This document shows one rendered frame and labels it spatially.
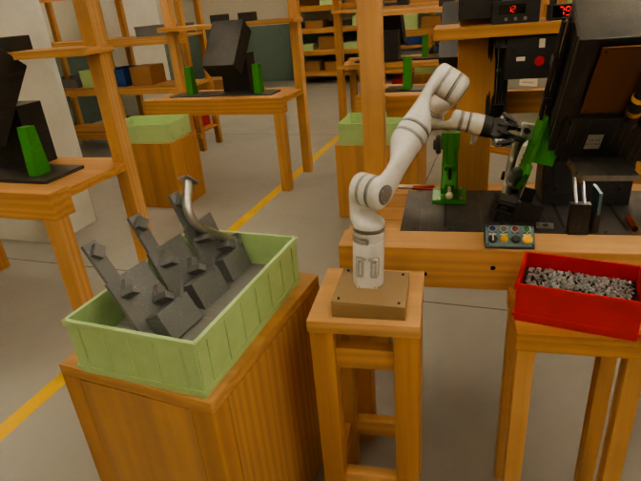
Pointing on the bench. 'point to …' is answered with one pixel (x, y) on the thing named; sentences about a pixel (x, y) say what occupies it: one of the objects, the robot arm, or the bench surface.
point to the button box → (508, 238)
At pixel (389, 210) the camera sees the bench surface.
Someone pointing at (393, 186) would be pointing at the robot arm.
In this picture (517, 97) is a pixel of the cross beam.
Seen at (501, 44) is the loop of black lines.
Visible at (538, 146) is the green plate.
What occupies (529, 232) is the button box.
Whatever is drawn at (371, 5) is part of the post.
